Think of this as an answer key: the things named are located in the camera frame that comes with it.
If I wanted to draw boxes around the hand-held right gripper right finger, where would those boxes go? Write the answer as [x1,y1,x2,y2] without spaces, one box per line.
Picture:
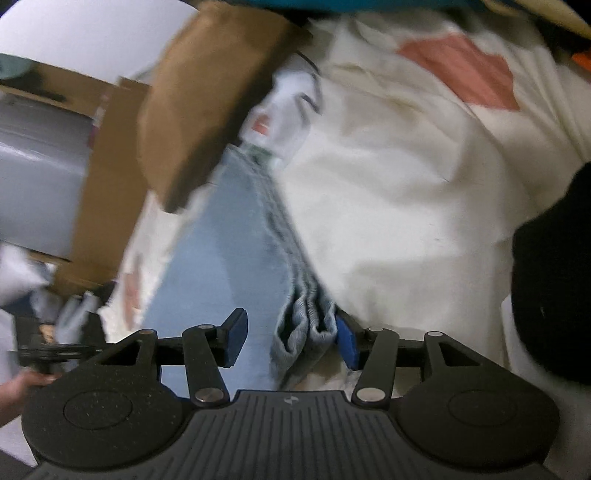
[336,314,490,408]

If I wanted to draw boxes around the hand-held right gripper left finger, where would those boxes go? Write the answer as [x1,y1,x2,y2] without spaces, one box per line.
[104,308,250,408]

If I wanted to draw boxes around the blue denim jeans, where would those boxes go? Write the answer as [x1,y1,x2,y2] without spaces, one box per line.
[141,148,340,393]

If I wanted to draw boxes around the person's left hand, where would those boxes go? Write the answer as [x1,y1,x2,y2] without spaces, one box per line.
[0,371,58,430]

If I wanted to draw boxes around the white plastic bag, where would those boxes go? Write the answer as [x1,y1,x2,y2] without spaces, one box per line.
[0,242,49,308]

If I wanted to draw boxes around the cream printed bed sheet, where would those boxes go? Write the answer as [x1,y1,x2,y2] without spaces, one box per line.
[99,9,591,402]

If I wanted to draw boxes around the brown cardboard sheet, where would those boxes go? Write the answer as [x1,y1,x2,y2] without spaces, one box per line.
[0,60,153,296]

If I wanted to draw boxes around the dark cloth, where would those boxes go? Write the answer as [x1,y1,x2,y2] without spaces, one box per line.
[510,161,591,384]

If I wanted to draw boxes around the mustard brown cloth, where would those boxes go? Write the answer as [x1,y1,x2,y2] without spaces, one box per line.
[136,2,315,214]

